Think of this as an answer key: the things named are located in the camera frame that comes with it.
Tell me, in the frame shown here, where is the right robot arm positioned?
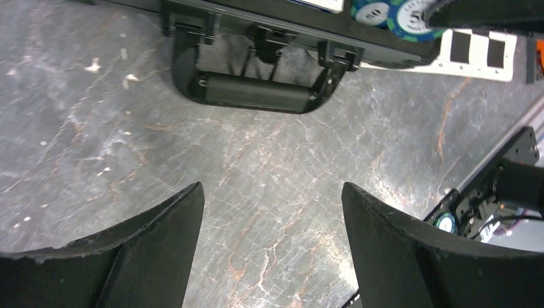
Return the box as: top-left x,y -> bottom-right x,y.
423,1 -> 543,212

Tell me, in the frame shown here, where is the teal chip on rail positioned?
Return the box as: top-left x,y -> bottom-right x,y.
433,212 -> 456,234

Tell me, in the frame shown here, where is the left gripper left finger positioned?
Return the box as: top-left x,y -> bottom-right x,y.
1,182 -> 205,307

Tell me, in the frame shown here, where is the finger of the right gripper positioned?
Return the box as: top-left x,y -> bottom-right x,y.
423,0 -> 543,34

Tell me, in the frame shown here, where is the teal chip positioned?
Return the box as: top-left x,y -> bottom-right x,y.
351,0 -> 390,28
433,212 -> 456,234
387,0 -> 446,42

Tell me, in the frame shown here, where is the black poker set case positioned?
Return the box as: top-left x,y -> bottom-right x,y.
83,1 -> 441,114

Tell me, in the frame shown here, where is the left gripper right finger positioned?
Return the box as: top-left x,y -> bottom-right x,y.
341,182 -> 543,307

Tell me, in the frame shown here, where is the black white checkered board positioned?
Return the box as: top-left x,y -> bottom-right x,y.
359,28 -> 518,83

